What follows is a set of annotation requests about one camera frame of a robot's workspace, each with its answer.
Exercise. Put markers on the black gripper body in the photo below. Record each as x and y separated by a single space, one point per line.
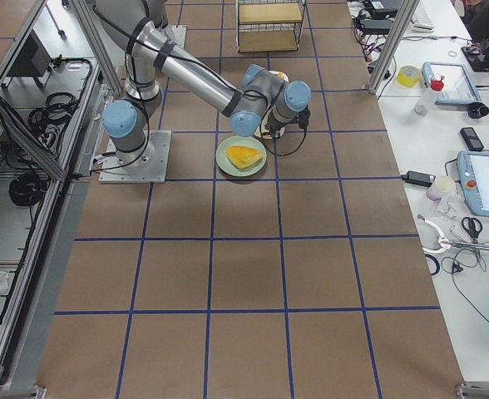
273 129

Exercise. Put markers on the white two-slot toaster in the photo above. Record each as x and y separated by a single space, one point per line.
263 132

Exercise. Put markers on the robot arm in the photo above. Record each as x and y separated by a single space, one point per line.
139 28

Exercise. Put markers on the toasted bread on plate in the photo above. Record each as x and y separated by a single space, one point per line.
243 156

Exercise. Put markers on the light green plate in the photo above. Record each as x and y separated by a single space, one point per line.
227 167

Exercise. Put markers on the yellow tape roll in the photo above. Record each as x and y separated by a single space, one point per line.
408 76

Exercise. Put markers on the clear bottle red cap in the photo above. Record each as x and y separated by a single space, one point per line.
428 99

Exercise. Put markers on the black power adapter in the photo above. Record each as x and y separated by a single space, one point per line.
418 178

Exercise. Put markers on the teach pendant far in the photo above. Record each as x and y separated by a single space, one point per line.
458 87

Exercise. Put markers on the teach pendant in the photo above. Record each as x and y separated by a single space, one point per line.
458 87
473 171

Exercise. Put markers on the teach pendant near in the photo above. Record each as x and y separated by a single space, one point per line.
473 171

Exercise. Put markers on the black scissors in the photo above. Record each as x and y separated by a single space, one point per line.
473 227

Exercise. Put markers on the wire basket with wooden shelf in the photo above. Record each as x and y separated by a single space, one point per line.
269 26

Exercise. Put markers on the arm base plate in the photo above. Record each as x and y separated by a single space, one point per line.
148 164

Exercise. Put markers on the aluminium frame post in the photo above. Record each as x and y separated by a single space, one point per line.
395 35

